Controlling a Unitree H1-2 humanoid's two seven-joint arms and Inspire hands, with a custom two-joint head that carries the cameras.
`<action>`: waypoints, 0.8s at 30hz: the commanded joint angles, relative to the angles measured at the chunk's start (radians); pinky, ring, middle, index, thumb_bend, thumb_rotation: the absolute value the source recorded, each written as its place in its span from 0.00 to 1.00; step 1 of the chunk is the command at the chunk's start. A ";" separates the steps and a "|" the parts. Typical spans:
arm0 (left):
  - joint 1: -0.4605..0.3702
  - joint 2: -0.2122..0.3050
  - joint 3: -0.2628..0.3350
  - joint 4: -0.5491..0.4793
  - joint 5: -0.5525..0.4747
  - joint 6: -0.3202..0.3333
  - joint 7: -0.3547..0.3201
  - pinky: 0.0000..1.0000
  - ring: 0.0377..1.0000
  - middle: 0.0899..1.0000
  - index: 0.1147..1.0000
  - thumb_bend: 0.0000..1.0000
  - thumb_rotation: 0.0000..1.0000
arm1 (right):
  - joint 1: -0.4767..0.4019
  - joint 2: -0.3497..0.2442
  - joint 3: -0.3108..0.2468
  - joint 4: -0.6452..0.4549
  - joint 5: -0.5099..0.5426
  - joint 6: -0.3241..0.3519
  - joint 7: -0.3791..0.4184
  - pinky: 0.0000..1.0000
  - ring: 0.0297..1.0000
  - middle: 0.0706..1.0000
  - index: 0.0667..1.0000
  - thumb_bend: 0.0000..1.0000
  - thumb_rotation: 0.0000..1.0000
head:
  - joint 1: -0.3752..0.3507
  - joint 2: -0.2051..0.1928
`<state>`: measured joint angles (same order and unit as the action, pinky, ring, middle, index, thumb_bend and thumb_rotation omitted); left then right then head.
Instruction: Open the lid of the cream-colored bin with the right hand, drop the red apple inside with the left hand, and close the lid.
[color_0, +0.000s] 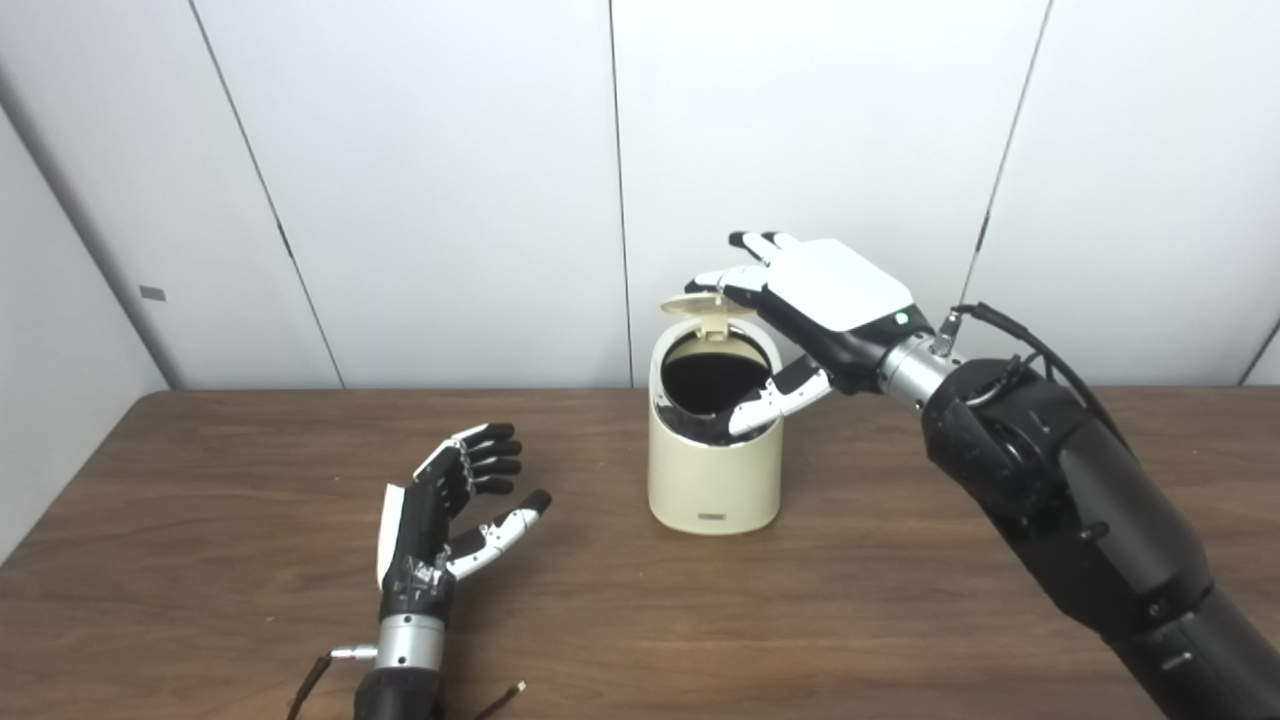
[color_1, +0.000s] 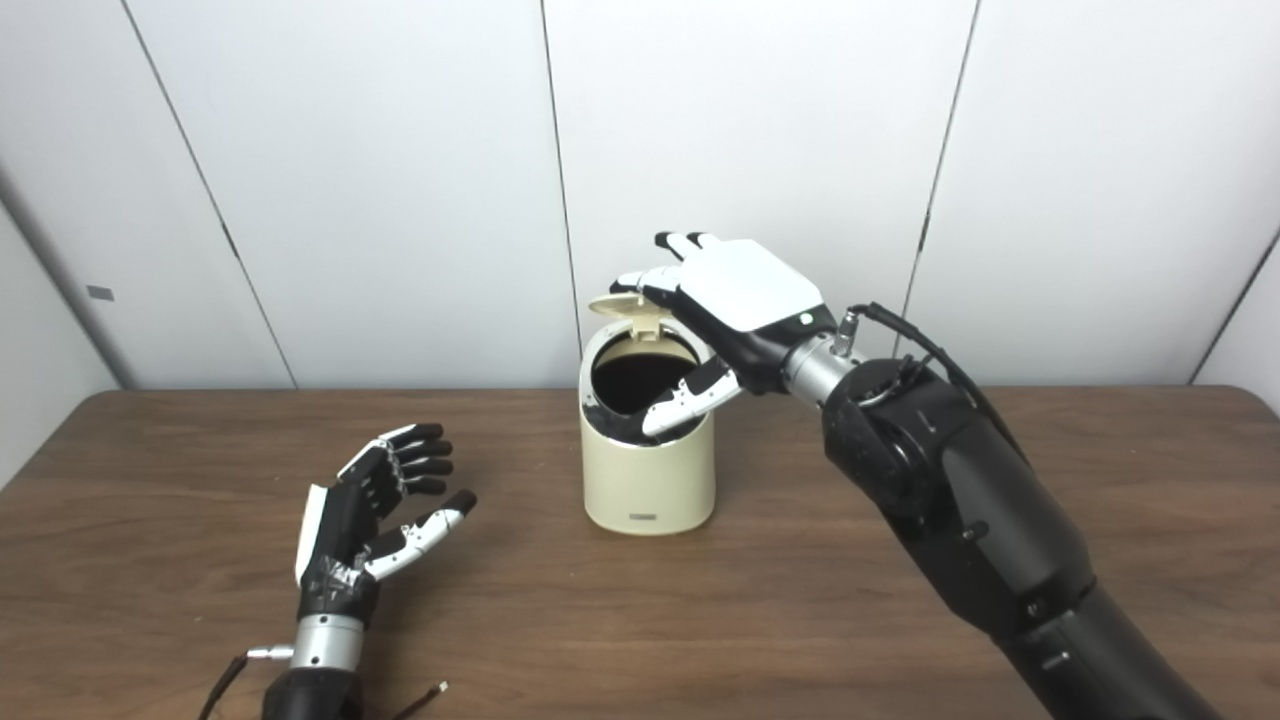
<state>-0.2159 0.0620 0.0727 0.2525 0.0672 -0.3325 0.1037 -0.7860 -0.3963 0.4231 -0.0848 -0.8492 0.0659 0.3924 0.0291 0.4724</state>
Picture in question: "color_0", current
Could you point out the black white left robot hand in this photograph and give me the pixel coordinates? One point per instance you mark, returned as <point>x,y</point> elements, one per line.
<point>415,550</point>

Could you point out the round cream bin lid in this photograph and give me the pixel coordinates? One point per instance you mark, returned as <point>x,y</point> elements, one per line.
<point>700,305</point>

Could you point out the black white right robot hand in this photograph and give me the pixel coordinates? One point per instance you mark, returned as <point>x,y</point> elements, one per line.
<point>840,290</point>

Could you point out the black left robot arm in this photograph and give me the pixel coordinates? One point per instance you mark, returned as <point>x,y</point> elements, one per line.
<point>405,660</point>

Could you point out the cream-colored bin body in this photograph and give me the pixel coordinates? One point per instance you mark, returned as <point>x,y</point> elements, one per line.
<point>712,480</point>

